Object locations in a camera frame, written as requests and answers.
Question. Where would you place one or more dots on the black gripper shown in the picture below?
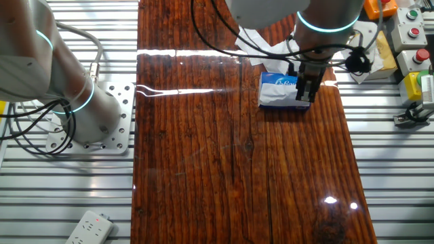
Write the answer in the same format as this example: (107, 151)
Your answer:
(312, 72)

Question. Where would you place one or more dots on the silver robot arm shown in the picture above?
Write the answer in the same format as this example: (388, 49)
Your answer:
(34, 51)

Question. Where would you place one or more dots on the crumpled white napkin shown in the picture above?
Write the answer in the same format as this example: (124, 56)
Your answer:
(281, 56)
(251, 47)

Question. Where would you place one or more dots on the blue tissue pack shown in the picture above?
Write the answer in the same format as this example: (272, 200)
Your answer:
(271, 78)

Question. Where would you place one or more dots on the grey box red mushroom button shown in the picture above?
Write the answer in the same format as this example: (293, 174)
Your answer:
(405, 64)

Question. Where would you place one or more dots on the yellow box green button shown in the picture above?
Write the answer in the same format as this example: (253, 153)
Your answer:
(410, 88)

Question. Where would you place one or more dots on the orange button box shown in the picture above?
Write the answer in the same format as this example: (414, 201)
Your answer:
(376, 11)

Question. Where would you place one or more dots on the grey box green red buttons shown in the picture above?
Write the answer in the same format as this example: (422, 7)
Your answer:
(403, 37)

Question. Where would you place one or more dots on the brown wooden board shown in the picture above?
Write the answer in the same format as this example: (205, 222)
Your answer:
(203, 152)

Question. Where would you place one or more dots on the white power strip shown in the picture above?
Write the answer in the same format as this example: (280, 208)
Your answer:
(89, 228)

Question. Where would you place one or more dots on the metal camera bracket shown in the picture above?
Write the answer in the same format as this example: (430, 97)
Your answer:
(403, 120)

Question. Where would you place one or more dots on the silver finned camera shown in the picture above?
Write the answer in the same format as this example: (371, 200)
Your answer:
(428, 91)

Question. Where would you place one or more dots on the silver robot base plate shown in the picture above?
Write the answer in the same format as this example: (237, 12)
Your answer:
(122, 112)

